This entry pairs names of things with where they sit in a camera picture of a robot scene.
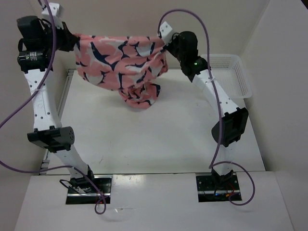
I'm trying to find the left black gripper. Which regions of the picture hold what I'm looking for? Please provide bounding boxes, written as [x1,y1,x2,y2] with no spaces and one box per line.
[41,20,77,53]

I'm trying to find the purple cable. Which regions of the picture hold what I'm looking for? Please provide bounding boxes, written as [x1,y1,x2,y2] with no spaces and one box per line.
[0,0,106,214]
[157,9,256,206]

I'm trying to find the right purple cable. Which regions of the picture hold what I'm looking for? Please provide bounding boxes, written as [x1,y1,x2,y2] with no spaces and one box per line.
[157,9,256,206]

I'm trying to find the pink shark print shorts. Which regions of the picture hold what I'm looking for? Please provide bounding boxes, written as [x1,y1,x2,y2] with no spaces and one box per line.
[74,34,168,109]

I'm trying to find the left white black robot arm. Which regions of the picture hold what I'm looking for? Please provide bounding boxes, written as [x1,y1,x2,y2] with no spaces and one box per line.
[17,16,96,193]

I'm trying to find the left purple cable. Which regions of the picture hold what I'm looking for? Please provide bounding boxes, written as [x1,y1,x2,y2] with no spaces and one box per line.
[0,0,106,214]

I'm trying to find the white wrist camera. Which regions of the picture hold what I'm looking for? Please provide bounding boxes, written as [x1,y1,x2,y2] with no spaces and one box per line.
[158,21,175,45]
[41,2,64,27]

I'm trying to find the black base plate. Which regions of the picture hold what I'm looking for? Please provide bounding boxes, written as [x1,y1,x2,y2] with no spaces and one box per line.
[196,173,242,203]
[60,175,112,205]

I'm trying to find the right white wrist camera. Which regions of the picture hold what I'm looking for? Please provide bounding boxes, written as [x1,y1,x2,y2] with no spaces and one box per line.
[158,21,175,45]

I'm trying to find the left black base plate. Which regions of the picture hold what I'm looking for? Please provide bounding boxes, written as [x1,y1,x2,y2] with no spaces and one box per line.
[60,175,112,205]

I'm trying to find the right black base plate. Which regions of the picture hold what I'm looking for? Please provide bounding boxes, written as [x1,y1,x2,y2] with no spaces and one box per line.
[196,173,242,203]

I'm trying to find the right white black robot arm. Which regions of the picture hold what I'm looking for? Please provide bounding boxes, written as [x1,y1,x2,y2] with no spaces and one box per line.
[159,31,248,189]

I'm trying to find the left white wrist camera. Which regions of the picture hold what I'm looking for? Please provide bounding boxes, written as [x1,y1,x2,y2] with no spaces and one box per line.
[41,2,64,27]

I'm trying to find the white plastic mesh basket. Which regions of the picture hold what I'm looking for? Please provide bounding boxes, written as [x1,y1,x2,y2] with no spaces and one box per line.
[201,54,252,99]

